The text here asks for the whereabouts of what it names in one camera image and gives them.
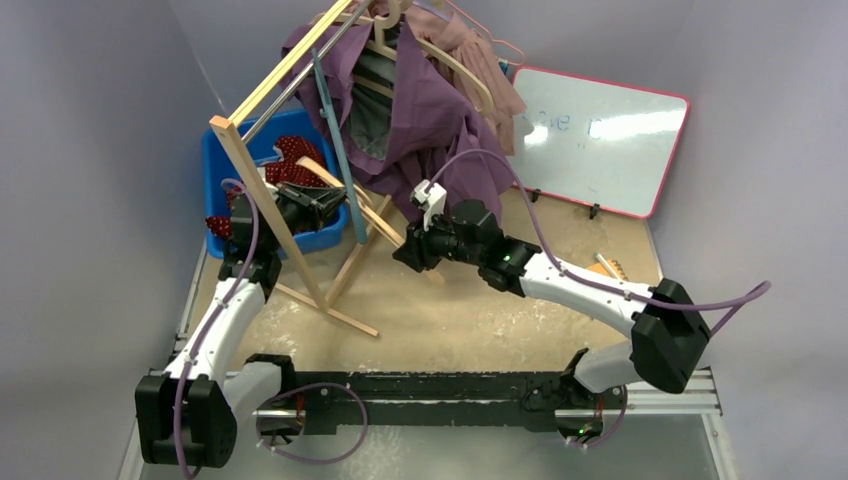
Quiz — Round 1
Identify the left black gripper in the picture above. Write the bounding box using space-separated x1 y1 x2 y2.
263 183 347 253

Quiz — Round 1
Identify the red polka dot skirt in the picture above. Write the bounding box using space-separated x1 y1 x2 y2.
205 135 327 240

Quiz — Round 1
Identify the blue-grey plastic hanger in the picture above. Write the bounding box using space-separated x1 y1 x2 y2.
311 49 368 245

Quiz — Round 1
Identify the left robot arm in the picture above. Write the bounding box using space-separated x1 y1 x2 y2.
134 178 298 479

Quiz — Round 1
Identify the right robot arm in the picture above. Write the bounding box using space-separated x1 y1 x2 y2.
392 200 711 407

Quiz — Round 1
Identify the wooden clothes rack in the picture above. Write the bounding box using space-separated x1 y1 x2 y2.
208 0 393 339

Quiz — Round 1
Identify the purple shirt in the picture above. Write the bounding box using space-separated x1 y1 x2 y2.
321 25 513 221

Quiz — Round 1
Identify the orange card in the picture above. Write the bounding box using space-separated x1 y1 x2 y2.
587 252 628 281

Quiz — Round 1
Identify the pink garment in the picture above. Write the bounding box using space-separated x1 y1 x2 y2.
406 4 526 155

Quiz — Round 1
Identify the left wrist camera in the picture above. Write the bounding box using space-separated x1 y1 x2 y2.
263 163 284 187

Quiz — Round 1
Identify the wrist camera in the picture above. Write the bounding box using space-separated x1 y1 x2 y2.
410 179 447 231
263 163 284 187

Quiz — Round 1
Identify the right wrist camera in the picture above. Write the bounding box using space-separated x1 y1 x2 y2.
410 179 447 231

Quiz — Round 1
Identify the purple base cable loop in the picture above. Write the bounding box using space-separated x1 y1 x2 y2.
254 381 371 466

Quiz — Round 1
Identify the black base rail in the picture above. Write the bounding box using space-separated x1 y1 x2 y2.
142 367 723 439

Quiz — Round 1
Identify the whiteboard with pink frame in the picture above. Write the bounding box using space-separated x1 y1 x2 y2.
511 67 690 219

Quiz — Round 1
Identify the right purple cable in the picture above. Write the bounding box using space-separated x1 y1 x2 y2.
427 148 773 339

